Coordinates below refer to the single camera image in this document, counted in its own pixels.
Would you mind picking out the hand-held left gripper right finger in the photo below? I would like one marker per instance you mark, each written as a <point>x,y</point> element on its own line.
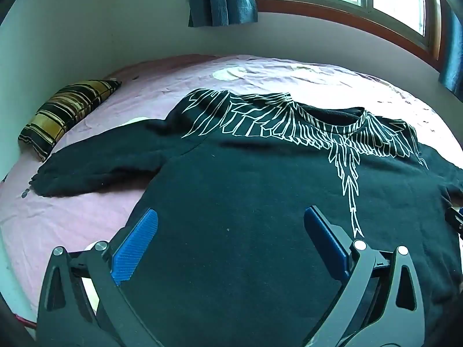
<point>325,238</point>

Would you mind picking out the striped yellow black pillow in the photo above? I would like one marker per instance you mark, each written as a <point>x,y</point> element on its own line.
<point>65,115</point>

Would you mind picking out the black sweatshirt white wing print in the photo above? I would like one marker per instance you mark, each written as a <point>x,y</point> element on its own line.
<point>235,173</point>

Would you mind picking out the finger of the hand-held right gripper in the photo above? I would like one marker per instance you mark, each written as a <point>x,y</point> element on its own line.
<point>455,220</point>

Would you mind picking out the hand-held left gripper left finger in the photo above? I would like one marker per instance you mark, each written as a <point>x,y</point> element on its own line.
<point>134,245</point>

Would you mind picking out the pink bed sheet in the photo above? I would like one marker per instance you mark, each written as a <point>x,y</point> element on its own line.
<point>162,86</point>

